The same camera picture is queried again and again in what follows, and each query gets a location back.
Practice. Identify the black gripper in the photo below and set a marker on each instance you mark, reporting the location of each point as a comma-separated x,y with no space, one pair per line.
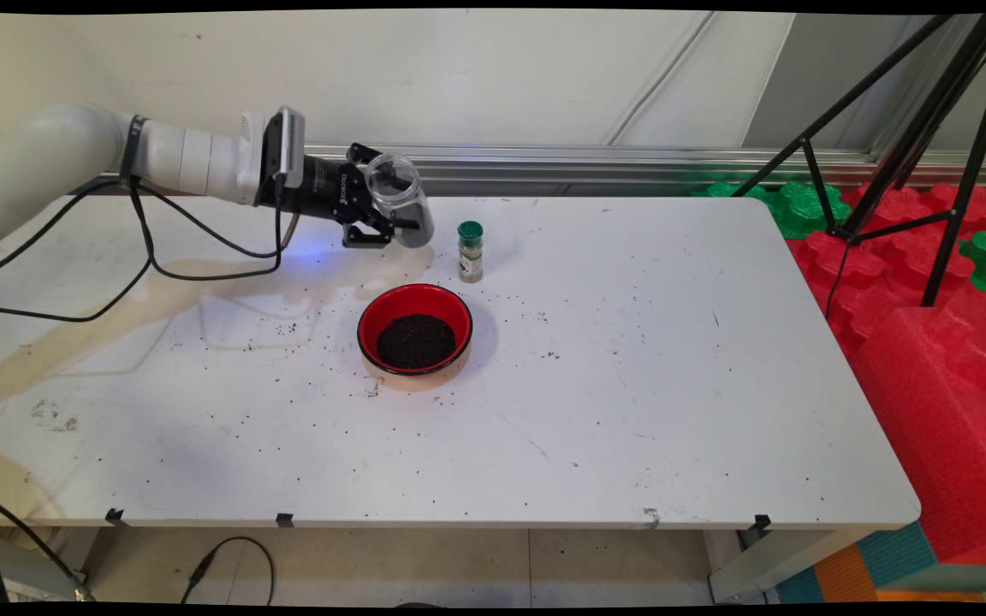
322,188

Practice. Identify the clear plastic jar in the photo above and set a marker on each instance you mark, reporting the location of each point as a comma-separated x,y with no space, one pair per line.
416,222

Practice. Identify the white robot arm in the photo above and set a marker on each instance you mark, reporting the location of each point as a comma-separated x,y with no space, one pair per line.
48,154

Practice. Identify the red bowl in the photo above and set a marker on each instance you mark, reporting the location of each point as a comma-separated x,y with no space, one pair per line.
416,299

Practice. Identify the green capped spice bottle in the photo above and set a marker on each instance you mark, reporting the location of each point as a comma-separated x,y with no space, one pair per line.
471,257

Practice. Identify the black seeds pile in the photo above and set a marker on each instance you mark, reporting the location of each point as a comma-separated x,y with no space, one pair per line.
416,342

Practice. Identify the grey table leg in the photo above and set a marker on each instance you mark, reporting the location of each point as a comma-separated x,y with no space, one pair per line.
14,569
767,569

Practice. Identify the black tripod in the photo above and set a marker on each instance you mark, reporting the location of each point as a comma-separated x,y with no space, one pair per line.
973,162

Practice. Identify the orange foam floor tile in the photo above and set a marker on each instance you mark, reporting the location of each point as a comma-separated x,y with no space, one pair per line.
844,577

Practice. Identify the large red foam block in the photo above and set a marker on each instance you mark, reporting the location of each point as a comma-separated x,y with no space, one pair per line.
938,428

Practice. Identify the teal foam floor tile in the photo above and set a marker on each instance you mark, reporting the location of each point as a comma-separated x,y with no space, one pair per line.
895,556

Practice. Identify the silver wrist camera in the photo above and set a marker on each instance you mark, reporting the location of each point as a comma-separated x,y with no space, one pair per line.
290,141

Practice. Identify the aluminium wall rail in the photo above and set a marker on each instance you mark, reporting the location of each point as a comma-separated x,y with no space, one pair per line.
630,161

